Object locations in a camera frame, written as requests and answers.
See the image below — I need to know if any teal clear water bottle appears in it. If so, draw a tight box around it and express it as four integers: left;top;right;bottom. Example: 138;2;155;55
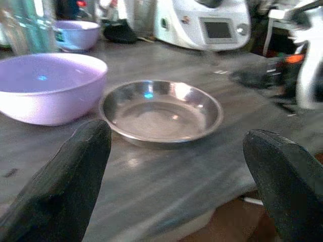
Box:
10;0;58;55

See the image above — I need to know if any stainless steel plate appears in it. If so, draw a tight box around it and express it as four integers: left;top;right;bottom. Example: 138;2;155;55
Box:
98;80;224;148

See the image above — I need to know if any small purple plastic bowl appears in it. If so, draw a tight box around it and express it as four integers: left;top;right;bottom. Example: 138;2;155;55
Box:
52;20;101;52

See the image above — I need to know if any white plastic stool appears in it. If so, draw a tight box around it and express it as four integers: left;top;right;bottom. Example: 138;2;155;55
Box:
262;9;295;56

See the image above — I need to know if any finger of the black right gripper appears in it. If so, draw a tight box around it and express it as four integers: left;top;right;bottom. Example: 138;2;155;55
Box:
229;66;276;89

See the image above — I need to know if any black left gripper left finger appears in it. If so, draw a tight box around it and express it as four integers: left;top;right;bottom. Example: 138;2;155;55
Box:
0;119;113;242

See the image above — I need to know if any white plastic bottle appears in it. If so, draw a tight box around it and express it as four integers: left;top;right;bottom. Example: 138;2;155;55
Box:
99;0;128;22

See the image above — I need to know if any large purple plastic bowl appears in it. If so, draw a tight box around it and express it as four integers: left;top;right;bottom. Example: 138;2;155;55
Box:
0;52;109;126

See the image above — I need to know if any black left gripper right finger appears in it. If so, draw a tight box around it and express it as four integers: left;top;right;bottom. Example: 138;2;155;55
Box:
242;129;323;242

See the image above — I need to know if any white food processor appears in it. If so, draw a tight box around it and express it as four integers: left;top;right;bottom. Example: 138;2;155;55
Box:
153;0;252;52

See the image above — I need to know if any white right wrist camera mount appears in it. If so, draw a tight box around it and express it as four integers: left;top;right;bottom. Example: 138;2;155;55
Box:
289;6;323;110

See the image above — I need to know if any black pouch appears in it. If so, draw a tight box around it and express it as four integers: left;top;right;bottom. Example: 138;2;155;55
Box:
102;19;138;44

